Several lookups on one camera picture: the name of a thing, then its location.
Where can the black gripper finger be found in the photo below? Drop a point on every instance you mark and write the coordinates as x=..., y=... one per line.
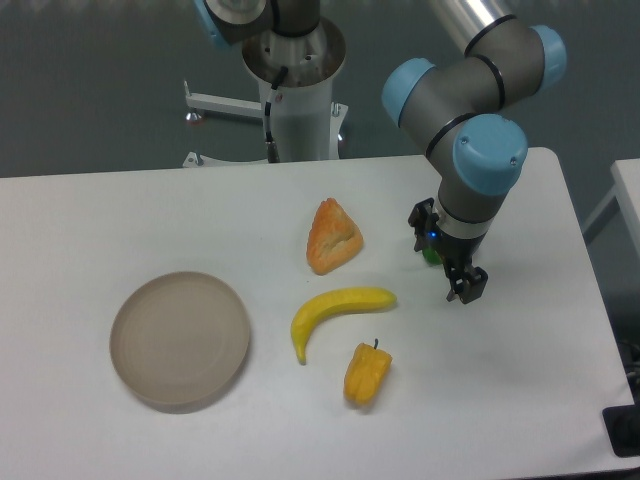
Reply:
x=422, y=220
x=467, y=283

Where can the yellow bell pepper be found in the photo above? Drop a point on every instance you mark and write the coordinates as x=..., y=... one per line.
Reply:
x=365, y=373

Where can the yellow banana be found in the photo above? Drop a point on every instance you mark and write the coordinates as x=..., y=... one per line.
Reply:
x=359, y=299

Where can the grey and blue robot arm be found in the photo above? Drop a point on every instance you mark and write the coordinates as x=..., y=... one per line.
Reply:
x=452, y=114

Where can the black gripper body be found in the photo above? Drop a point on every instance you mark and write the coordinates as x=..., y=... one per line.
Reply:
x=454, y=240

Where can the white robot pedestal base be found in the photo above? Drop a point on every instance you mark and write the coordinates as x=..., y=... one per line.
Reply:
x=300, y=119

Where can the beige round plate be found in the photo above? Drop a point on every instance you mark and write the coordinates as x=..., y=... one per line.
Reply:
x=179, y=340

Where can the green bell pepper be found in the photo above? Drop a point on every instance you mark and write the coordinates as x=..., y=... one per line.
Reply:
x=431, y=256

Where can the orange triangular pastry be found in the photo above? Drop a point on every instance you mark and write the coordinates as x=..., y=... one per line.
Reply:
x=334, y=238

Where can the white side table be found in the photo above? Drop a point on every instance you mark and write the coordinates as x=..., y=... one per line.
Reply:
x=622, y=197

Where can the black device at table edge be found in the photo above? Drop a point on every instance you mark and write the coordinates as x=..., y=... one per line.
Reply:
x=622, y=425

